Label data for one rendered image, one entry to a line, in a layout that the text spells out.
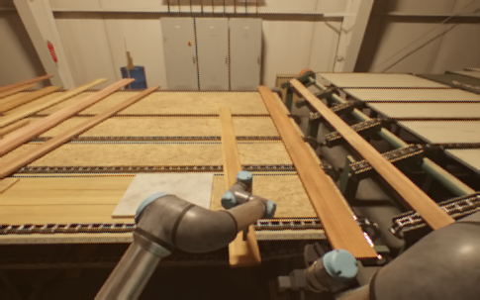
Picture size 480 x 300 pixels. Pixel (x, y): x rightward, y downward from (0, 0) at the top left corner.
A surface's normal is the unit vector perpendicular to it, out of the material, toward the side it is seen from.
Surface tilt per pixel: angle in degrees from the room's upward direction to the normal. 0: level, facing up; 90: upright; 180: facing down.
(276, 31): 87
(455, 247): 35
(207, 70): 90
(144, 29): 87
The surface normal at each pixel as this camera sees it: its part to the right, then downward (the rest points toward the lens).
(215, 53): 0.04, 0.47
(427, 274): -0.79, -0.48
